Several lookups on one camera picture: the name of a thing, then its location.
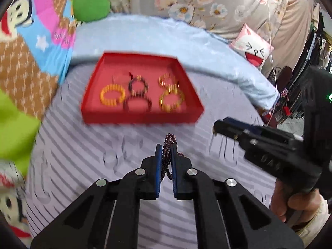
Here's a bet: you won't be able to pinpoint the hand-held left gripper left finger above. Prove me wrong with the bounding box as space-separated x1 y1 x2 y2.
31 143 164 249

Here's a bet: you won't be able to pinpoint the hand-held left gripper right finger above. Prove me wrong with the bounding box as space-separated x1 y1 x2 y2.
170 145 304 249

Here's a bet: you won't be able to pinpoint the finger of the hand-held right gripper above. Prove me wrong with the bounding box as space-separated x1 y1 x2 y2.
213 119 250 144
222 117 303 143

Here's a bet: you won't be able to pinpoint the dark purple bead bracelet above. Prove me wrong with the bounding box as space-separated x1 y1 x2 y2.
161 133 186 181

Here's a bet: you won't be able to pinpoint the red shallow box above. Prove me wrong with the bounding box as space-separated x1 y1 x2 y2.
80 52 205 125

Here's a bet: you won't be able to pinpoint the yellow-green bead bracelet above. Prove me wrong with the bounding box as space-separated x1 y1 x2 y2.
158 89 185 113

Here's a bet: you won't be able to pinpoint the gold chain bracelet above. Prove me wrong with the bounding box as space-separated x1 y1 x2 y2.
158 73 180 88

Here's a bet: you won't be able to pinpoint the yellow bead bracelet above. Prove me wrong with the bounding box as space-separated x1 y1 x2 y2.
100 84 127 107

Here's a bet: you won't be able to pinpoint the dark red bead bracelet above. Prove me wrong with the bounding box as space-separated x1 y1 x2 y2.
129 79 149 97

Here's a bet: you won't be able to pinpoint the person's right forearm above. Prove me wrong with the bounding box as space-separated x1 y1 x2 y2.
293 200 331 248

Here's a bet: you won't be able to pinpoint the person's right hand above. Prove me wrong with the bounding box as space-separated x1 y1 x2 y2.
270 183 325 225

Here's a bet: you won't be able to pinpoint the pink cartoon face pillow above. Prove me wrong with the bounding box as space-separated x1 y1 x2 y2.
229 23 275 70

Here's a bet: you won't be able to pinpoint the grey striped bedsheet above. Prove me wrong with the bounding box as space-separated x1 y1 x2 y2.
25 64 279 249

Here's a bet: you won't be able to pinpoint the dark hanging clothes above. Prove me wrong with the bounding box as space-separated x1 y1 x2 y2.
303 4 332 71

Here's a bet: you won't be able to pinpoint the beige cloth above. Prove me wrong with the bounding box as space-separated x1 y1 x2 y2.
269 0 321 71

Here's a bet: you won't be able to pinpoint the light blue blanket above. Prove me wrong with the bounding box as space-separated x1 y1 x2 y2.
71 14 280 110

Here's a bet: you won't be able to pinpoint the cartoon monkey blanket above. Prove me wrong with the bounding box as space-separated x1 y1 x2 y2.
0 0 79 242

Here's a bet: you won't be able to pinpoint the green pillow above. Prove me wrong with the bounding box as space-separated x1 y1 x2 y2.
72 0 111 23

